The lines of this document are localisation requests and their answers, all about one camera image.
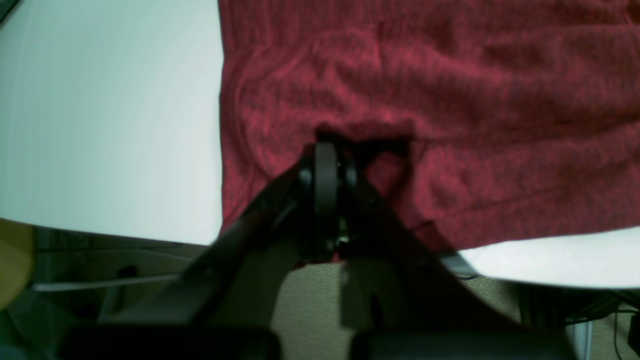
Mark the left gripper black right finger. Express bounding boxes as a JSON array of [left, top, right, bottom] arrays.
[[340, 150, 523, 333]]

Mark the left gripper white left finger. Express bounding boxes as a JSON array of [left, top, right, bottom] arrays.
[[99, 142, 345, 331]]

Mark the dark red long-sleeve shirt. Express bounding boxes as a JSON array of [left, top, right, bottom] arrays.
[[218, 0, 640, 249]]

